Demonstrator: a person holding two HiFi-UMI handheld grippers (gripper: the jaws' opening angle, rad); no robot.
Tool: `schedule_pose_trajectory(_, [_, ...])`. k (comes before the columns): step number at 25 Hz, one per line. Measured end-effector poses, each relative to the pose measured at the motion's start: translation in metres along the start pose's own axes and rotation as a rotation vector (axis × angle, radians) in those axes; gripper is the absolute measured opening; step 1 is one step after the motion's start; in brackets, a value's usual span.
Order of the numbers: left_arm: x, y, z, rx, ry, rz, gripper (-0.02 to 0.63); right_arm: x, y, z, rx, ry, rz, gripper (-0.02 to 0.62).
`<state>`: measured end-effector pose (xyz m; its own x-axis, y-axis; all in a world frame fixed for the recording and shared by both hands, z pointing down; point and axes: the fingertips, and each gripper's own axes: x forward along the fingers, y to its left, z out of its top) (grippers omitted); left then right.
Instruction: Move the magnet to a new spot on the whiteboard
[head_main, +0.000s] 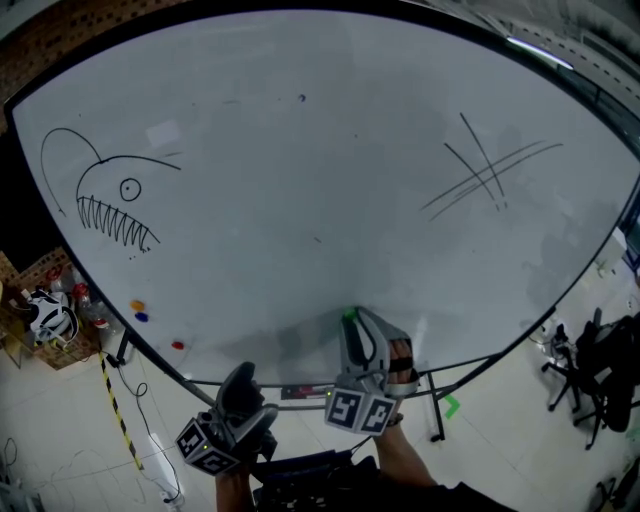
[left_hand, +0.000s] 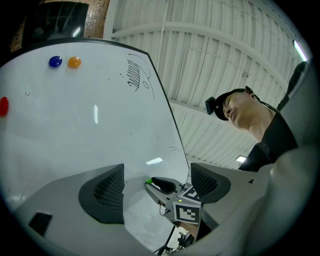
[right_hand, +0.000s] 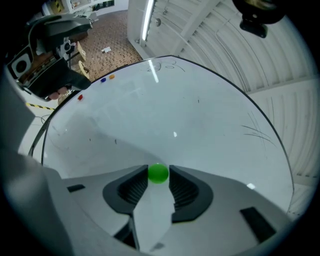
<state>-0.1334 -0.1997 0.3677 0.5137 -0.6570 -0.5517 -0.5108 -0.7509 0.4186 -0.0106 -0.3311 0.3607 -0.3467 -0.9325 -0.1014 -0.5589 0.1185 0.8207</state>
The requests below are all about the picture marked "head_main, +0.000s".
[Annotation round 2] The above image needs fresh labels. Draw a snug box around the black wall screen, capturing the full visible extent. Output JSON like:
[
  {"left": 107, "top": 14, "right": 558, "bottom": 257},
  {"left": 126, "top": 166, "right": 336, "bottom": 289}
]
[{"left": 0, "top": 112, "right": 66, "bottom": 274}]

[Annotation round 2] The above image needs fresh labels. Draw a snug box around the white counter block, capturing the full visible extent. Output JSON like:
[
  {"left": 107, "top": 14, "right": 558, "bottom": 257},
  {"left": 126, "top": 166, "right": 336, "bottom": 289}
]
[{"left": 597, "top": 227, "right": 629, "bottom": 274}]

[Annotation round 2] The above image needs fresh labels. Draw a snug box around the person's left forearm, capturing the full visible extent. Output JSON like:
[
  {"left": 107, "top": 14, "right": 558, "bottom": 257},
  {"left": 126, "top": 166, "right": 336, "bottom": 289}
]
[{"left": 214, "top": 467, "right": 256, "bottom": 512}]

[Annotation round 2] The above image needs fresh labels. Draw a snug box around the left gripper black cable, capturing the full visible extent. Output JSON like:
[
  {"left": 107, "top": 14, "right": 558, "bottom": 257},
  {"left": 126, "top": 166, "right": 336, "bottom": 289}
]
[{"left": 254, "top": 432, "right": 279, "bottom": 461}]

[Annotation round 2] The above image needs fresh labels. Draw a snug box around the person's dark clothing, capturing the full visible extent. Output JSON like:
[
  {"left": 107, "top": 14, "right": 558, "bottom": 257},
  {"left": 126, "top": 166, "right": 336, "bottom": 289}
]
[{"left": 249, "top": 447, "right": 521, "bottom": 512}]

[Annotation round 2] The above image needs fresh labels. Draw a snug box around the large white whiteboard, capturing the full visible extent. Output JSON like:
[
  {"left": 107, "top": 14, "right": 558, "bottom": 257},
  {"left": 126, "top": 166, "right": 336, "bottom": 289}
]
[{"left": 4, "top": 4, "right": 640, "bottom": 389}]

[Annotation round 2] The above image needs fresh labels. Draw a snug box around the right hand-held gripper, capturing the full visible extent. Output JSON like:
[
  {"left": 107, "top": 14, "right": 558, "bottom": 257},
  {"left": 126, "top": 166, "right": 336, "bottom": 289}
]
[{"left": 325, "top": 307, "right": 420, "bottom": 436}]

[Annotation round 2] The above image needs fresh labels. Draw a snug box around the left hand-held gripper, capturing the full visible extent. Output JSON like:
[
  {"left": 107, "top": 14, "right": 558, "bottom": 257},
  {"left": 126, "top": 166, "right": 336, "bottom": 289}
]
[{"left": 175, "top": 362, "right": 279, "bottom": 476}]

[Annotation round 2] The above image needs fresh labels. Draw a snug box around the black office chair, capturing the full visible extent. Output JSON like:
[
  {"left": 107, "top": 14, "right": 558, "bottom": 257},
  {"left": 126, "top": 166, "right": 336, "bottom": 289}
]
[
  {"left": 542, "top": 307, "right": 609, "bottom": 426},
  {"left": 574, "top": 313, "right": 640, "bottom": 451}
]

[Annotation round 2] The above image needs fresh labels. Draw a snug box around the white black helmet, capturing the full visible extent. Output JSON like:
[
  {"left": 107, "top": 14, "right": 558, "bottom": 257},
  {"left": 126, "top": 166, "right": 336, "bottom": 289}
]
[{"left": 24, "top": 288, "right": 80, "bottom": 346}]

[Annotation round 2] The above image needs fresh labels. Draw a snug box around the pile of clear plastic bottles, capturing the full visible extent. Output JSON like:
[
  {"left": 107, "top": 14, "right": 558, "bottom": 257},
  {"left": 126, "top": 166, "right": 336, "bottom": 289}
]
[{"left": 47, "top": 267, "right": 124, "bottom": 334}]

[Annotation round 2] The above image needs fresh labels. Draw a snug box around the black metal whiteboard stand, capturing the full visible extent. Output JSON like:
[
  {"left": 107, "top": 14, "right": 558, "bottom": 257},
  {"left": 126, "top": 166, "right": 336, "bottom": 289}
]
[{"left": 115, "top": 305, "right": 559, "bottom": 444}]

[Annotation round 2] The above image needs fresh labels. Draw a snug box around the person's right hand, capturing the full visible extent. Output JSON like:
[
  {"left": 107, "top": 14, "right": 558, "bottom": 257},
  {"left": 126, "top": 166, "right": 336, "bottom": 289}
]
[{"left": 388, "top": 338, "right": 415, "bottom": 374}]

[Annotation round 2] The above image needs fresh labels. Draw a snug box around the person's right forearm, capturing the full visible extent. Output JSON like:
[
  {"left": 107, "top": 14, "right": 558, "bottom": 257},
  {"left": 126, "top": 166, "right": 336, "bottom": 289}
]
[{"left": 374, "top": 422, "right": 441, "bottom": 489}]

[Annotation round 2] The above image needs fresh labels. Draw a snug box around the black floor cable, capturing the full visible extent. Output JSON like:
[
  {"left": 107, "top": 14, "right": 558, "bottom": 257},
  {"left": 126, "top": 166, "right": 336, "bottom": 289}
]
[{"left": 114, "top": 359, "right": 184, "bottom": 501}]

